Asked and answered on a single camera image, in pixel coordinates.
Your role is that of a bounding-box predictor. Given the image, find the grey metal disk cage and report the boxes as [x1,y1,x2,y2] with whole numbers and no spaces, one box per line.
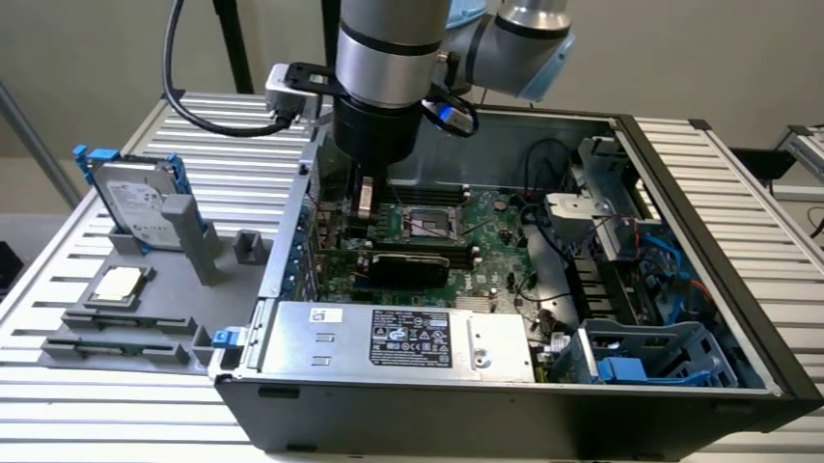
[544,135,667,242]

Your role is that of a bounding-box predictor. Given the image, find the silver CPU chip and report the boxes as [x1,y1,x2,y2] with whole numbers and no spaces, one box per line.
[88,266,148,306]

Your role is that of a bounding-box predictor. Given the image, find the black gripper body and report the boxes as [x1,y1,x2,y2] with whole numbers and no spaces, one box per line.
[330,95,424,177]

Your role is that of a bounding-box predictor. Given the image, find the black graphics card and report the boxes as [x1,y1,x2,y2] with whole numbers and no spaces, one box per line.
[357,249,453,289]

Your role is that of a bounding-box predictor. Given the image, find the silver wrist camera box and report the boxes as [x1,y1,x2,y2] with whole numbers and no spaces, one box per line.
[265,63,325,125]

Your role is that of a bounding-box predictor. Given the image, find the hard disk in blue bracket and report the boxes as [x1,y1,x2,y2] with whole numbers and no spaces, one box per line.
[72,144,219,254]

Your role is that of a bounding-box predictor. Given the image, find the silver power supply unit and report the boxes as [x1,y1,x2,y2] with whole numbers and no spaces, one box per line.
[258,300,540,385]

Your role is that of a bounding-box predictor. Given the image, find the black RAM slots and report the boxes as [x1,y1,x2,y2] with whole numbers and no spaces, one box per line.
[375,184,476,206]
[444,243,484,271]

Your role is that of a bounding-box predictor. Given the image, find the thick black camera cable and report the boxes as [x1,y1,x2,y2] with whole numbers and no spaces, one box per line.
[162,0,299,140]

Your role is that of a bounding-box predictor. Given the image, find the grey metal pole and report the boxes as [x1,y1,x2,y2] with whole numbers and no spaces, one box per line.
[0,79,84,211]

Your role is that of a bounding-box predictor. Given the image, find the grey parts rack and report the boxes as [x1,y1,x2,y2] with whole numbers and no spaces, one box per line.
[40,194,279,373]

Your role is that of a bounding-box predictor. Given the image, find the blue grey disk bay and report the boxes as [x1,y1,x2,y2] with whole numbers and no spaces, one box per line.
[554,316,724,388]

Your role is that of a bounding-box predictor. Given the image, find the CPU socket with metal frame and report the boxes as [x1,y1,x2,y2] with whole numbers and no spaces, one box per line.
[399,204,468,241]

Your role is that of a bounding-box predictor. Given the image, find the blue case latch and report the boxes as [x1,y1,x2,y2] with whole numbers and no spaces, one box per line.
[211,326,251,349]

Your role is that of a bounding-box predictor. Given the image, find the small silver heat sink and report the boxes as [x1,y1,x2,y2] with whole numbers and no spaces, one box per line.
[457,295,496,315]

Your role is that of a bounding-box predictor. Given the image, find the black box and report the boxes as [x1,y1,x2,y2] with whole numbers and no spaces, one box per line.
[728,147,795,183]

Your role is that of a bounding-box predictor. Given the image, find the black tripod pole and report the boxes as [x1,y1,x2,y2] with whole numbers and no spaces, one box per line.
[210,0,257,95]

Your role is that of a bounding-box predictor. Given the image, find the blue data wire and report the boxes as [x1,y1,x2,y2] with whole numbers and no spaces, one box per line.
[636,229,716,334]

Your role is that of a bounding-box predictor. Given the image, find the black open PC case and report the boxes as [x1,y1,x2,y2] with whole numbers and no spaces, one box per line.
[210,102,824,463]

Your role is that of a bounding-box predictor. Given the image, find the black wire loop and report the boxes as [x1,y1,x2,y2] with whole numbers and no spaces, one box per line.
[521,138,576,213]

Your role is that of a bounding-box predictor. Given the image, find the green motherboard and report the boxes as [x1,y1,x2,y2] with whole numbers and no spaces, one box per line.
[309,186,581,334]

